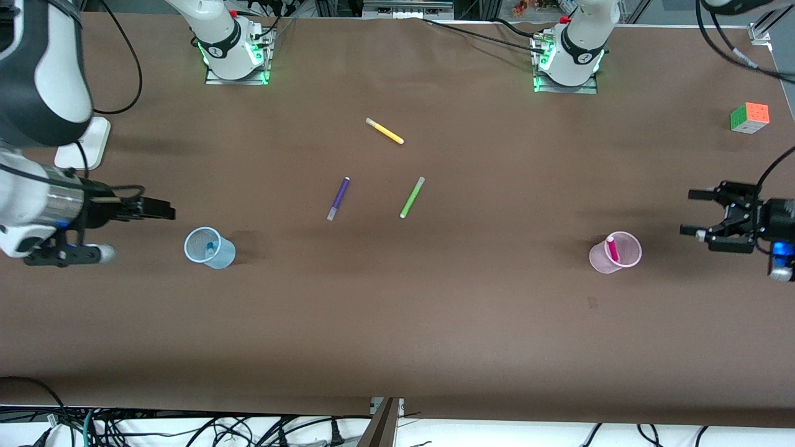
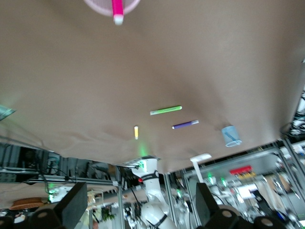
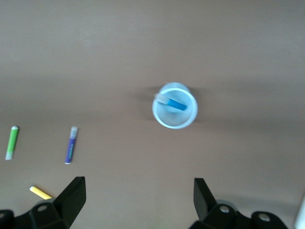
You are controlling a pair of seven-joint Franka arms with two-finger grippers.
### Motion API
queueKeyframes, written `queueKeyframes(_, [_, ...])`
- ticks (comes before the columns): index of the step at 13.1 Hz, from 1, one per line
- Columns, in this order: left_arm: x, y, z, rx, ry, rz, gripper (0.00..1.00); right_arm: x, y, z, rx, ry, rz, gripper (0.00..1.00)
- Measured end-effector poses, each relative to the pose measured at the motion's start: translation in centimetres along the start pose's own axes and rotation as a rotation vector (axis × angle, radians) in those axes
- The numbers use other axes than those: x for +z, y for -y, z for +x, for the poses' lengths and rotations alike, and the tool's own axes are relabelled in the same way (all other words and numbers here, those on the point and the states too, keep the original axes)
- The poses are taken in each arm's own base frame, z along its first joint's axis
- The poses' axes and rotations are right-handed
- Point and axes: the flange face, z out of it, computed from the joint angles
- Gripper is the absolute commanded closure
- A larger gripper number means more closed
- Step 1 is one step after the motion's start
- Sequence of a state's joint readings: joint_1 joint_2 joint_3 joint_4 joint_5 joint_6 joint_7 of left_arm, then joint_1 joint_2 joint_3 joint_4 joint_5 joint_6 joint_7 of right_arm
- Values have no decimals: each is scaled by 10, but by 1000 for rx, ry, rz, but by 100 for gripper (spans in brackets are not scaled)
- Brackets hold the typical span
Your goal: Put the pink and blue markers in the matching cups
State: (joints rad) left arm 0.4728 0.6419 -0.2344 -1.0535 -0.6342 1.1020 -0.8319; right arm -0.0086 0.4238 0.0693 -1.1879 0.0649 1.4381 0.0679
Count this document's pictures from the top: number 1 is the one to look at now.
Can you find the green highlighter marker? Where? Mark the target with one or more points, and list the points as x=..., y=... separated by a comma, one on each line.
x=412, y=197

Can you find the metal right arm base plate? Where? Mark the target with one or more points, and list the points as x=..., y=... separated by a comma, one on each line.
x=214, y=77

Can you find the blue translucent plastic cup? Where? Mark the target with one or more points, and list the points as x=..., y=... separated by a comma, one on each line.
x=214, y=254

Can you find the white rectangular box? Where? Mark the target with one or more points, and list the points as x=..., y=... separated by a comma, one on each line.
x=87, y=152

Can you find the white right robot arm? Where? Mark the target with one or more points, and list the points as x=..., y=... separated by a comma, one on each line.
x=43, y=81

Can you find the aluminium frame profile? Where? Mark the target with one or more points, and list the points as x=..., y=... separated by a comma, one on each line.
x=759, y=30

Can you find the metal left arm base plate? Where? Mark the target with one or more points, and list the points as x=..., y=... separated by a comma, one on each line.
x=546, y=87

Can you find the pink highlighter marker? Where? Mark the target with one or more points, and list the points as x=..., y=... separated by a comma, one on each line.
x=612, y=248

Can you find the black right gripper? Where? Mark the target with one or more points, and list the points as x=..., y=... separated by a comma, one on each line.
x=99, y=210

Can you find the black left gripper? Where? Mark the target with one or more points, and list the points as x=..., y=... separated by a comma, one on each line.
x=769, y=218

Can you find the blue highlighter marker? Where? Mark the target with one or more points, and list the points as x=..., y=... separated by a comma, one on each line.
x=209, y=248

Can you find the pink translucent plastic cup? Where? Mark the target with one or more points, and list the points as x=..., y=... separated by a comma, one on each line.
x=621, y=257

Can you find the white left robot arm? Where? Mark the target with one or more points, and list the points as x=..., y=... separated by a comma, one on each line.
x=581, y=46

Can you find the purple highlighter marker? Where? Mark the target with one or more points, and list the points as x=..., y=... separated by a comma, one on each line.
x=339, y=197

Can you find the yellow highlighter marker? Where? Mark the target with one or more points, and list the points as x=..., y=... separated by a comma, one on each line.
x=385, y=131

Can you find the multicoloured puzzle cube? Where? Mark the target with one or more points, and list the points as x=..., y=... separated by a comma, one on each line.
x=749, y=118

